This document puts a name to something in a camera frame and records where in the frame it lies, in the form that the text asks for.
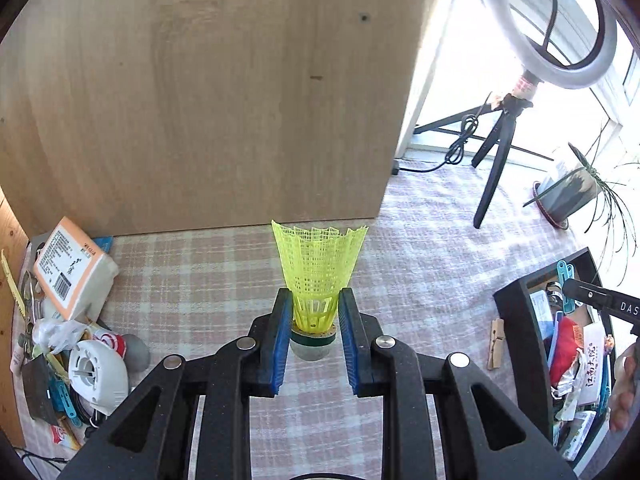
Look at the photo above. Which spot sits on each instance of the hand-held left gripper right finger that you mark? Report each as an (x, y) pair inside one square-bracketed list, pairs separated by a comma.
[(350, 340)]

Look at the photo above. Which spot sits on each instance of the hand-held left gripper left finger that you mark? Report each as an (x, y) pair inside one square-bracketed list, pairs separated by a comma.
[(282, 340)]

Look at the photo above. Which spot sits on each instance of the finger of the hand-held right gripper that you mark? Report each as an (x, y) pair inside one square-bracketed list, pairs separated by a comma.
[(600, 300)]

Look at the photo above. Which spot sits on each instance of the black tray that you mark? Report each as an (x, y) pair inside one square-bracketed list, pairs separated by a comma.
[(522, 320)]

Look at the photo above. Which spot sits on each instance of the yellow plastic shuttlecock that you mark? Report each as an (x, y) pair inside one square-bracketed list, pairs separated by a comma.
[(315, 260)]

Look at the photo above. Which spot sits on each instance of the person's right hand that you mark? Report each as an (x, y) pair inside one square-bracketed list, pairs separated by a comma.
[(622, 400)]

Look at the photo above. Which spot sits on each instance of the light blue plastic clip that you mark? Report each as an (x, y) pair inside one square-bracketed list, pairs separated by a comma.
[(565, 280)]

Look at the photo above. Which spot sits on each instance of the red pouch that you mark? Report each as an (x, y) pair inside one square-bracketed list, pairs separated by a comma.
[(565, 345)]

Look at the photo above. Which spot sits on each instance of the white printed paper bag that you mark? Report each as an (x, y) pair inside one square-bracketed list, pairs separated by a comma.
[(592, 360)]

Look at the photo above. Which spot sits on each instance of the white card pack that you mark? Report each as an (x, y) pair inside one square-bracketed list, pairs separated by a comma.
[(542, 320)]

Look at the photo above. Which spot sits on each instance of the dark red plant saucer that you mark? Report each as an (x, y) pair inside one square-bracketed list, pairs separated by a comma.
[(550, 217)]

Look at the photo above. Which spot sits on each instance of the pink checked tablecloth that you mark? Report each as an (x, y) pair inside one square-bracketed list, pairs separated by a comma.
[(425, 270)]

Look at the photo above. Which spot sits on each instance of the potted grass plant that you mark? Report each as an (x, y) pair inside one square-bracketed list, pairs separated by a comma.
[(570, 192)]

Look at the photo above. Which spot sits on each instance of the wooden clothespin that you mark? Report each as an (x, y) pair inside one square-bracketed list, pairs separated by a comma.
[(496, 345)]

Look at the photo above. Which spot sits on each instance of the black tripod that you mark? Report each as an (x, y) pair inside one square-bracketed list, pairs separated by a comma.
[(492, 175)]

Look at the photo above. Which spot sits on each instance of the red white round lid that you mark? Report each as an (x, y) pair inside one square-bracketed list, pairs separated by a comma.
[(116, 344)]

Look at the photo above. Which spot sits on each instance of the white round device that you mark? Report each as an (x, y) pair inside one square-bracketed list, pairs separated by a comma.
[(100, 375)]

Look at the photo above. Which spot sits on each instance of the small blue card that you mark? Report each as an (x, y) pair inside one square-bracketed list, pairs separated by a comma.
[(103, 244)]

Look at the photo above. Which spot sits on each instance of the orange white tissue pack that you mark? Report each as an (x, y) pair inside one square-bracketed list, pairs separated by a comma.
[(70, 270)]

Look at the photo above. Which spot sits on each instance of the dark grey square pad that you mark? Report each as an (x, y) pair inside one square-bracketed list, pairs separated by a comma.
[(37, 385)]

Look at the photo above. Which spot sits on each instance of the large wooden board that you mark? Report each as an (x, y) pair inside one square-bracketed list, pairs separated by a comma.
[(200, 85)]

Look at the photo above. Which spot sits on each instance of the pine wood slat panel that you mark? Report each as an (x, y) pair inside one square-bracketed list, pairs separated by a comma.
[(12, 240)]

